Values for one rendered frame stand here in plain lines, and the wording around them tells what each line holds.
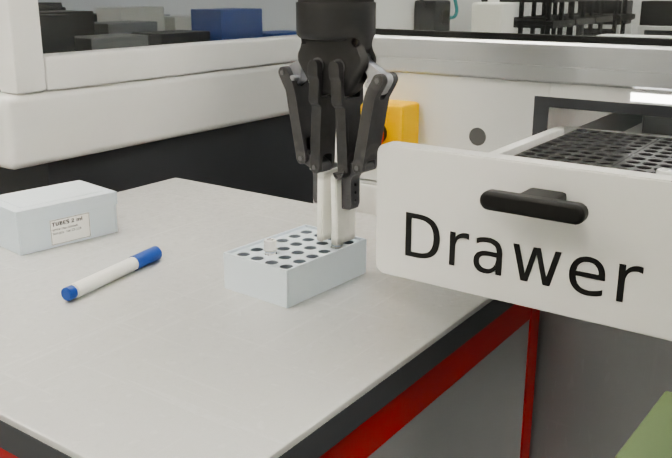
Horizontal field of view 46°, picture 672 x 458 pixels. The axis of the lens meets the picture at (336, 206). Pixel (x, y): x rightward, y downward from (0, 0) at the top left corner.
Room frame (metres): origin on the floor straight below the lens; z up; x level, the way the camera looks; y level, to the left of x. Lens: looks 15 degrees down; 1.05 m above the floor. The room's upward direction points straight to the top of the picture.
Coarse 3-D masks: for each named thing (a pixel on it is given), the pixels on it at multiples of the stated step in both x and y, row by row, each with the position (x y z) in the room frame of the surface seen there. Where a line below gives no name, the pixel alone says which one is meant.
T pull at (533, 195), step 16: (496, 192) 0.53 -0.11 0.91; (512, 192) 0.53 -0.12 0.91; (528, 192) 0.54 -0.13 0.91; (544, 192) 0.54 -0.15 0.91; (560, 192) 0.54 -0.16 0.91; (496, 208) 0.53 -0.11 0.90; (512, 208) 0.52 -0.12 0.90; (528, 208) 0.52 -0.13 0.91; (544, 208) 0.51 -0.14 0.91; (560, 208) 0.50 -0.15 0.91; (576, 208) 0.50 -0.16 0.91; (576, 224) 0.50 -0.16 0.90
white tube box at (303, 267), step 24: (288, 240) 0.79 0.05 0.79; (312, 240) 0.80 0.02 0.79; (360, 240) 0.78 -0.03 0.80; (240, 264) 0.73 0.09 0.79; (264, 264) 0.71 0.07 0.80; (288, 264) 0.71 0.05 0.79; (312, 264) 0.72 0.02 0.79; (336, 264) 0.75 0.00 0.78; (360, 264) 0.78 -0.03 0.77; (240, 288) 0.73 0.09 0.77; (264, 288) 0.71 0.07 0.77; (288, 288) 0.69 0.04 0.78; (312, 288) 0.72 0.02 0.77
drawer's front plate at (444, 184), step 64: (384, 192) 0.63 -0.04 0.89; (448, 192) 0.59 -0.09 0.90; (576, 192) 0.54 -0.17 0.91; (640, 192) 0.51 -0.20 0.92; (384, 256) 0.63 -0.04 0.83; (448, 256) 0.59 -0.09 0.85; (512, 256) 0.56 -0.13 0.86; (576, 256) 0.53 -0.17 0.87; (640, 256) 0.51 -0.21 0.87; (640, 320) 0.51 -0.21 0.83
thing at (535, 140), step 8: (552, 128) 0.89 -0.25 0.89; (560, 128) 0.89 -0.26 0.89; (568, 128) 0.90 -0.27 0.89; (576, 128) 0.89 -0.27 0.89; (584, 128) 0.89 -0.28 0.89; (536, 136) 0.84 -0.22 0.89; (544, 136) 0.85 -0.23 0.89; (552, 136) 0.87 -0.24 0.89; (656, 136) 0.84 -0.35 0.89; (664, 136) 0.84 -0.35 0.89; (512, 144) 0.80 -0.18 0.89; (520, 144) 0.80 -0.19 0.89; (528, 144) 0.81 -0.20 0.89; (536, 144) 0.83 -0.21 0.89; (496, 152) 0.76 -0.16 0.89; (504, 152) 0.76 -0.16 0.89; (512, 152) 0.78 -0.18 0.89; (520, 152) 0.80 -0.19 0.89
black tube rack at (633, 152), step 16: (544, 144) 0.77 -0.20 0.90; (560, 144) 0.77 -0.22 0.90; (576, 144) 0.77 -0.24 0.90; (592, 144) 0.77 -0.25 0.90; (608, 144) 0.77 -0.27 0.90; (624, 144) 0.77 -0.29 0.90; (640, 144) 0.77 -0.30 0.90; (656, 144) 0.77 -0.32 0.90; (560, 160) 0.69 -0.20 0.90; (576, 160) 0.69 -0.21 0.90; (592, 160) 0.70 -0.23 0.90; (608, 160) 0.70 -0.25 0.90; (624, 160) 0.69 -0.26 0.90; (640, 160) 0.69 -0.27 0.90; (656, 160) 0.70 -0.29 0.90
